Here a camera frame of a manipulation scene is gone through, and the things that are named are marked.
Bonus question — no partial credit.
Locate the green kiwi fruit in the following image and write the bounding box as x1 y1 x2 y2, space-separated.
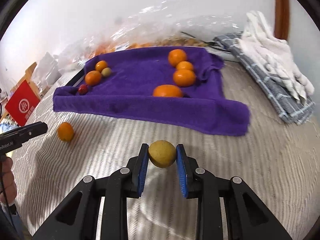
149 140 177 168
101 67 112 78

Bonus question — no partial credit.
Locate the person's left hand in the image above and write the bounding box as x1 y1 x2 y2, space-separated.
1 157 17 205

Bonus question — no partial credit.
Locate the orange mandarin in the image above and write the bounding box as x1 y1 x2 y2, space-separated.
95 60 108 72
176 61 194 71
57 122 74 142
85 70 102 86
172 69 196 87
168 49 188 67

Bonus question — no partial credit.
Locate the small red fruit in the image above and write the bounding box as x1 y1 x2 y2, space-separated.
78 84 88 95

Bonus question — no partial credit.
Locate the wooden chair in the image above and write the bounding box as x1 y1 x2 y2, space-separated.
1 62 41 121

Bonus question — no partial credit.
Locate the black tray under towel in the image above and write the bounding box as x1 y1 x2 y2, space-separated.
66 69 85 87

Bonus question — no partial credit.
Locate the grey checked folded cloth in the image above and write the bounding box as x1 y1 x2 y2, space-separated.
214 33 315 125

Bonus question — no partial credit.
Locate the red paper shopping bag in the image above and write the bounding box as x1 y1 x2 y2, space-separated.
5 80 40 126

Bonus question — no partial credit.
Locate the white striped towel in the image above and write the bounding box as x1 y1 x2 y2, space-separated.
235 11 315 104

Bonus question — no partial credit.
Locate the large orange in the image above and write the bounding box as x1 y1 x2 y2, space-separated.
152 85 183 98

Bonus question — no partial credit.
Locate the brown wooden door frame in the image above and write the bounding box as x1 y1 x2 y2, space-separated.
274 0 290 40

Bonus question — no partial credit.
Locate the white plastic bag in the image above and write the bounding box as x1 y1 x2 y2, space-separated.
31 52 61 88

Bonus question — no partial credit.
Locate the purple towel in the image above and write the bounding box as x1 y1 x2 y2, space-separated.
53 47 250 136

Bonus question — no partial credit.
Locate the clear plastic fruit bag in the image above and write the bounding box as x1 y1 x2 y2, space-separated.
58 0 241 72

